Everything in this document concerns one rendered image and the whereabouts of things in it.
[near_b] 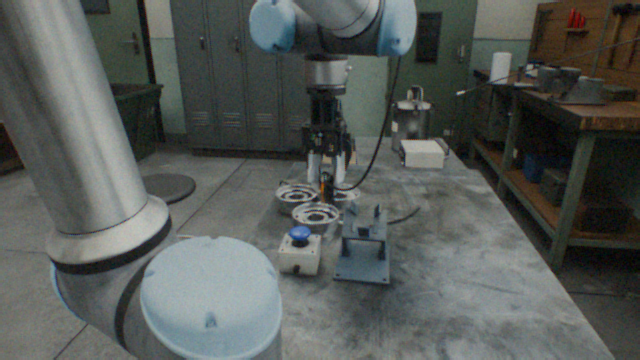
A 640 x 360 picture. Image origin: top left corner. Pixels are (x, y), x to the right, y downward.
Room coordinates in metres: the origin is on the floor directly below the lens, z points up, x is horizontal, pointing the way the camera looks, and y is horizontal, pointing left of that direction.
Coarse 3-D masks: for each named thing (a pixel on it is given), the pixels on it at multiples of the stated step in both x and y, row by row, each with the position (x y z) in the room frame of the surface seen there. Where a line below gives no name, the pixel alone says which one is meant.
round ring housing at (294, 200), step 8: (280, 192) 0.91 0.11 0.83; (296, 192) 0.92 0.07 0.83; (312, 192) 0.92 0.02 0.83; (280, 200) 0.85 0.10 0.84; (288, 200) 0.84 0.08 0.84; (296, 200) 0.87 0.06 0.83; (304, 200) 0.84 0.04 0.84; (312, 200) 0.86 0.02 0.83; (280, 208) 0.87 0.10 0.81; (288, 208) 0.84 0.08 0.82
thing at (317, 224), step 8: (296, 208) 0.80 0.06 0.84; (304, 208) 0.82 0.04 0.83; (312, 208) 0.82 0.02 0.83; (320, 208) 0.82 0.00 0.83; (328, 208) 0.82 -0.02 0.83; (296, 216) 0.79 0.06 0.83; (304, 216) 0.78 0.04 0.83; (312, 216) 0.79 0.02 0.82; (320, 216) 0.79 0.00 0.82; (336, 216) 0.78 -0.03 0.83; (296, 224) 0.74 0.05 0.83; (304, 224) 0.73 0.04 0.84; (312, 224) 0.72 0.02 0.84; (320, 224) 0.73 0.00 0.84; (328, 224) 0.73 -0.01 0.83; (336, 224) 0.75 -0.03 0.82; (312, 232) 0.72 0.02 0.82; (320, 232) 0.73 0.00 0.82; (328, 232) 0.73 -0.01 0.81
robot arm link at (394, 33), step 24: (312, 0) 0.41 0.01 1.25; (336, 0) 0.43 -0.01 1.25; (360, 0) 0.45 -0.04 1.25; (384, 0) 0.50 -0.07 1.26; (408, 0) 0.51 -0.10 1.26; (336, 24) 0.46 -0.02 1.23; (360, 24) 0.47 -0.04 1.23; (384, 24) 0.49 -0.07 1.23; (408, 24) 0.51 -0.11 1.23; (336, 48) 0.54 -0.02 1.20; (360, 48) 0.51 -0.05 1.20; (384, 48) 0.50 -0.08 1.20
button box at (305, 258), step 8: (288, 240) 0.65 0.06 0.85; (296, 240) 0.64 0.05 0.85; (304, 240) 0.64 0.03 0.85; (312, 240) 0.65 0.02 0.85; (320, 240) 0.66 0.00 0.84; (280, 248) 0.62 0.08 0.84; (288, 248) 0.62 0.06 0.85; (296, 248) 0.62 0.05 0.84; (304, 248) 0.62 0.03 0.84; (312, 248) 0.62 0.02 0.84; (320, 248) 0.66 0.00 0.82; (280, 256) 0.61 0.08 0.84; (288, 256) 0.61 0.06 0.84; (296, 256) 0.60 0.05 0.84; (304, 256) 0.60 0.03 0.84; (312, 256) 0.60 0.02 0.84; (320, 256) 0.66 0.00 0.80; (280, 264) 0.61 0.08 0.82; (288, 264) 0.61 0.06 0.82; (296, 264) 0.60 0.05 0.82; (304, 264) 0.60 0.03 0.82; (312, 264) 0.60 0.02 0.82; (280, 272) 0.61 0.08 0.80; (288, 272) 0.61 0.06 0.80; (296, 272) 0.59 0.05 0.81; (304, 272) 0.60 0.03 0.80; (312, 272) 0.60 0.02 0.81
